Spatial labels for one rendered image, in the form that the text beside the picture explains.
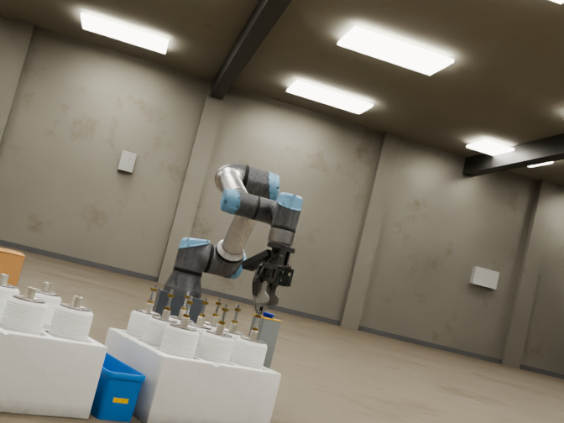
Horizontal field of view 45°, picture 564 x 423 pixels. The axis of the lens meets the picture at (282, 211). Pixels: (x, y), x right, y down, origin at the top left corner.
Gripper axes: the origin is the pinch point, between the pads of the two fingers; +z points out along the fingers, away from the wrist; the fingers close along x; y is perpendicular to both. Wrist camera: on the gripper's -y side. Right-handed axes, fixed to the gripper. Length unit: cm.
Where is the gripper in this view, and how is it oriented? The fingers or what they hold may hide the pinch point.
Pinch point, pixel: (258, 309)
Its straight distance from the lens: 206.2
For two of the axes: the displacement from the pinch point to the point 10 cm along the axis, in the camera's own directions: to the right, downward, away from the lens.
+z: -2.4, 9.7, -1.0
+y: 6.9, 0.9, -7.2
